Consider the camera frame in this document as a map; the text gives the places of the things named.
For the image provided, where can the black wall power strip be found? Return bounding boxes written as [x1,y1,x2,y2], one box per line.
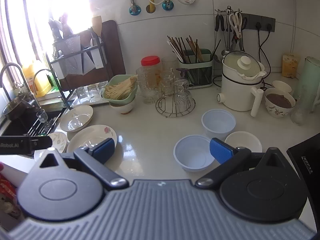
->
[241,12,276,32]

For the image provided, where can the white electric pot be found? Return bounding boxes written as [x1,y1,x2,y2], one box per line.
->
[217,51,266,117]

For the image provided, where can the clear glass vase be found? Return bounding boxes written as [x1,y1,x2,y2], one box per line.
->
[290,87,312,126]

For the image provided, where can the red lid plastic jar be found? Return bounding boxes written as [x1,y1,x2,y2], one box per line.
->
[140,55,162,88]

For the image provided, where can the white ceramic bowl under green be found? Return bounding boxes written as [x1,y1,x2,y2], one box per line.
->
[110,98,136,115]

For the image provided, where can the white plastic bowl far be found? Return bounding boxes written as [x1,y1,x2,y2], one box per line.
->
[201,109,236,141]

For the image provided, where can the leaf pattern plate at sink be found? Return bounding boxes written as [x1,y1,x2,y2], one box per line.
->
[60,105,94,132]

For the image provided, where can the dark wooden cutting board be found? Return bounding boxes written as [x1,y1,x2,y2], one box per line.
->
[60,20,126,91]

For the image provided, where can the chrome kitchen faucet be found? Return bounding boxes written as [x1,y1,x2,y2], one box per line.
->
[1,62,48,107]

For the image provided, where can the white plastic bowl near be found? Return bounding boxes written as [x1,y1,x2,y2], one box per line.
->
[173,135,215,172]

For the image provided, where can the floral bowl with brown food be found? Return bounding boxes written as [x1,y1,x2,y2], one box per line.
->
[264,88,296,118]

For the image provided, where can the yellow snack bag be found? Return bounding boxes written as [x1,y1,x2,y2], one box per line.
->
[281,53,300,78]

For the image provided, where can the yellow detergent bottle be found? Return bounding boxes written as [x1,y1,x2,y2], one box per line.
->
[22,60,52,97]

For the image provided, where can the dark metal pot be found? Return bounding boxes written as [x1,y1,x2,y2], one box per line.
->
[2,94,34,121]

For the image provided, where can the small white bowl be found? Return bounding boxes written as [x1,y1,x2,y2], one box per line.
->
[272,80,292,93]

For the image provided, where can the wire glass rack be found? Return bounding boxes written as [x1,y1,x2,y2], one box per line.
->
[155,79,196,118]

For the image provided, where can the white plastic bowl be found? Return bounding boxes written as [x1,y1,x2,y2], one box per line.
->
[201,109,236,141]
[173,135,215,172]

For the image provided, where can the black induction cooker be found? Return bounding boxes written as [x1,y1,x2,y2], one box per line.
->
[286,131,320,205]

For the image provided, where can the rose pattern white plate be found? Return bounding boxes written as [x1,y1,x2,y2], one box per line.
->
[67,125,118,152]

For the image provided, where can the white kitchen scissors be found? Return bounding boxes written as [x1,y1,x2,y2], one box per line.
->
[228,11,242,39]

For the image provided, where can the black dish rack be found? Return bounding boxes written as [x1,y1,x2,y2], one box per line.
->
[46,28,112,109]

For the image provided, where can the green bowl with noodles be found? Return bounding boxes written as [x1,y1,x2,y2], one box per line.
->
[102,75,138,105]

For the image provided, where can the leaf pattern white plate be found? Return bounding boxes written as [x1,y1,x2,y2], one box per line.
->
[48,132,68,153]

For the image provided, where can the green chopstick holder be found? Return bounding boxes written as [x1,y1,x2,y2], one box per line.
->
[177,49,213,89]

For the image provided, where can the pale green kettle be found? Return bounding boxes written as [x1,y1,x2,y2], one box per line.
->
[293,56,319,113]

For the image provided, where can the small stemmed glass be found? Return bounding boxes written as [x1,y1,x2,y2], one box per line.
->
[36,109,49,127]

